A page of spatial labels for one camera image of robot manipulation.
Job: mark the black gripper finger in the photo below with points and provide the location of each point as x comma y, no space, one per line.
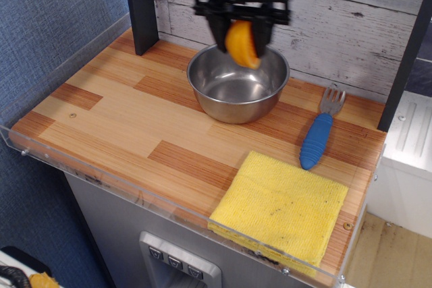
261,33
218,31

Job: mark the orange toy fruit half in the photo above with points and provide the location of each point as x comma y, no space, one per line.
239,43

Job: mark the stainless steel bowl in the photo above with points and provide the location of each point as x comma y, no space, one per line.
234,94

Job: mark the yellow sponge cloth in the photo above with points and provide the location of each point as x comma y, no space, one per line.
282,211

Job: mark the clear acrylic edge guard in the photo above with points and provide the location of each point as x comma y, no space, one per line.
75,93

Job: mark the white toy sink unit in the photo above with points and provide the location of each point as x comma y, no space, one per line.
400,191

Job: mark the silver toy fridge cabinet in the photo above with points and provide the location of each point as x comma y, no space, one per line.
116,224

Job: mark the silver dispenser button panel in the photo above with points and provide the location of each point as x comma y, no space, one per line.
171,266

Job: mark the yellow black object bottom left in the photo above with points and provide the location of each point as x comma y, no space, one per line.
19,269

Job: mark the black left vertical post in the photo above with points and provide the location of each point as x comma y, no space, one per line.
144,24

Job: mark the black vertical post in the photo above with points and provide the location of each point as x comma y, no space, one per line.
144,24
401,79

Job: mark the blue handled metal fork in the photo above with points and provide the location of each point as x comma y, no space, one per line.
315,141

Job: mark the black right vertical post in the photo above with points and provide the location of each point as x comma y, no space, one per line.
401,79

